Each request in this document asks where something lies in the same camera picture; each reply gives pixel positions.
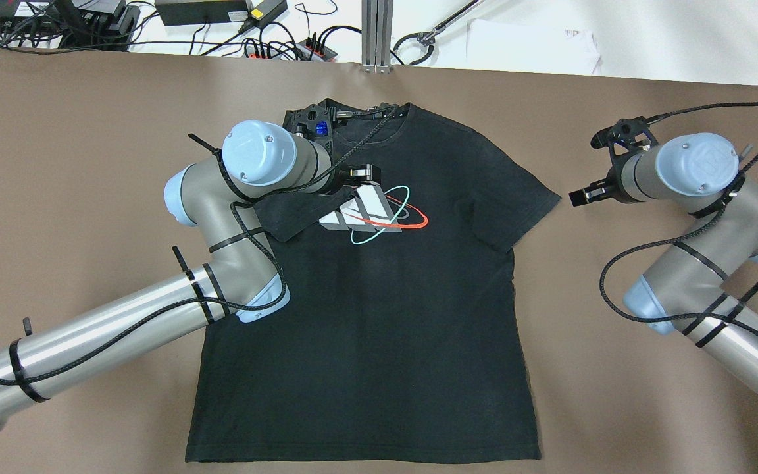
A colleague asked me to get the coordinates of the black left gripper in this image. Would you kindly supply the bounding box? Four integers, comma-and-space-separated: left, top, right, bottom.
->
286, 105, 387, 196

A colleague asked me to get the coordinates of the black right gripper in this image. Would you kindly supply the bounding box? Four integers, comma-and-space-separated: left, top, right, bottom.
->
568, 117, 659, 207

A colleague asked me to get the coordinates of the black printed t-shirt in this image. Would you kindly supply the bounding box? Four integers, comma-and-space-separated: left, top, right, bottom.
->
186, 104, 560, 464

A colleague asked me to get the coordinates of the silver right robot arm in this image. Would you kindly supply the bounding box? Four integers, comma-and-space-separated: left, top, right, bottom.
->
569, 116, 758, 393

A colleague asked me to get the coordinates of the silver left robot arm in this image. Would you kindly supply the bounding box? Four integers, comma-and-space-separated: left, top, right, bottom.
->
0, 105, 397, 431

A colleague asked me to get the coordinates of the red black power strip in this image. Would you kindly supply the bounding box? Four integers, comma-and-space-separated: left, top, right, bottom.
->
240, 37, 339, 62

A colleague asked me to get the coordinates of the black grabber stick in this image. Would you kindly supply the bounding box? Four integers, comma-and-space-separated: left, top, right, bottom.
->
391, 1, 484, 66

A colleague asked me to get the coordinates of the black power adapter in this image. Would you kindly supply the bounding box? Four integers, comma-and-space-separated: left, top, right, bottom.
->
153, 1, 250, 26

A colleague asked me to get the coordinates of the aluminium frame post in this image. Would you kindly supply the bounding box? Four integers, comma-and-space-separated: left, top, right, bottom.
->
361, 0, 393, 74

